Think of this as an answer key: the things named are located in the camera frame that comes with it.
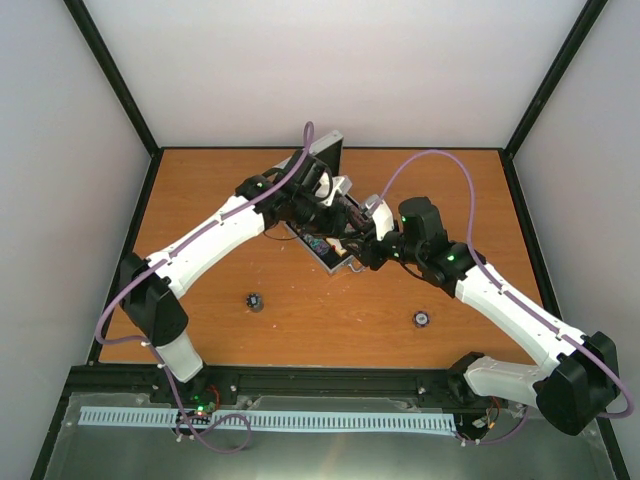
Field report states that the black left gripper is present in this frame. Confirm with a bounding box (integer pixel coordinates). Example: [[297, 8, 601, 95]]
[[293, 193, 361, 241]]

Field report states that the silver aluminium poker case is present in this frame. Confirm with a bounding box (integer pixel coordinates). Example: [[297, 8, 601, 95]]
[[273, 130, 373, 275]]

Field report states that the blue white chip stack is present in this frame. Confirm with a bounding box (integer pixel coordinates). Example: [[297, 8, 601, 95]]
[[412, 311, 431, 328]]

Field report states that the black poker chip stack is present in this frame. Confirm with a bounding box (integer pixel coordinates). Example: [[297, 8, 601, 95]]
[[246, 292, 264, 313]]

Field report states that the red playing card deck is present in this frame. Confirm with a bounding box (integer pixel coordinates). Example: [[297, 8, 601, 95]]
[[327, 238, 349, 257]]

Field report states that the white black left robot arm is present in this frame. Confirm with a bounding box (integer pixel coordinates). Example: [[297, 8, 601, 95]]
[[119, 150, 352, 403]]

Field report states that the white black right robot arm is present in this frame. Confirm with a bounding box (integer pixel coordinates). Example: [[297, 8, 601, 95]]
[[352, 195, 621, 435]]

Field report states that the left chip row in case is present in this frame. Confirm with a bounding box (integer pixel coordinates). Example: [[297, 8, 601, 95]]
[[299, 232, 331, 257]]

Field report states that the green led circuit board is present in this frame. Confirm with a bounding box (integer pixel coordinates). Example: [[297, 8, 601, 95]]
[[192, 385, 221, 417]]

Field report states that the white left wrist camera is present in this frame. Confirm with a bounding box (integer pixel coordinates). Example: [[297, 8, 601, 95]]
[[315, 174, 352, 206]]

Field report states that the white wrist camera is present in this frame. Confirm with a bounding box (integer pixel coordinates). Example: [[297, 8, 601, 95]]
[[315, 174, 352, 206], [362, 194, 394, 241]]

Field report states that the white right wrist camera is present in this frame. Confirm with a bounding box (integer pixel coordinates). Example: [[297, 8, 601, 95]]
[[362, 194, 394, 241]]

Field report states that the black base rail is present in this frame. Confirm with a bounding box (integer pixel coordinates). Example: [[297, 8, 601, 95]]
[[64, 363, 596, 409]]

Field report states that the light blue cable duct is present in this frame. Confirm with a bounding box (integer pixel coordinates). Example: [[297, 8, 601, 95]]
[[77, 406, 456, 436]]

